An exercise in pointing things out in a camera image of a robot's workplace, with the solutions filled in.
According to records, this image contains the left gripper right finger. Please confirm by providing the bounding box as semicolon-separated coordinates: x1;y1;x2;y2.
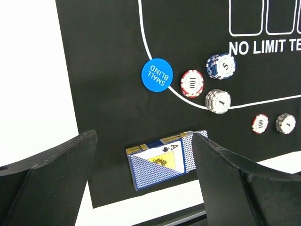
192;133;301;226

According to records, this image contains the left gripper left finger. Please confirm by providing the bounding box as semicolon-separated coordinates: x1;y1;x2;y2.
0;130;97;226

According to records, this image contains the red white chip stack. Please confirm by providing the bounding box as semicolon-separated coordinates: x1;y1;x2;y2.
251;114;269;134

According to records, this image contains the grey white chip stack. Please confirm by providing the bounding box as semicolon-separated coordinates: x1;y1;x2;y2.
276;113;296;134

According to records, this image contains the blue playing card deck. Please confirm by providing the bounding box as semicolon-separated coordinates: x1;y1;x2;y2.
126;130;208;191

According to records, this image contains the grey white single chip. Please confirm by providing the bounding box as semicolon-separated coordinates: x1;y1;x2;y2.
205;89;231;114

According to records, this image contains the red white single chip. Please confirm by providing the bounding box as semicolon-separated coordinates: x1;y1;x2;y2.
180;70;204;98

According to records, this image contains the blue white chip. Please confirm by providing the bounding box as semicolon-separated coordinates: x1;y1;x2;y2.
206;53;236;80

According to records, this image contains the blue round button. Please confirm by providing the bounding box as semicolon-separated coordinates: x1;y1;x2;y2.
141;58;173;92

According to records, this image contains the black poker table mat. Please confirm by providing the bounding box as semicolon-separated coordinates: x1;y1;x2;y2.
56;0;301;208

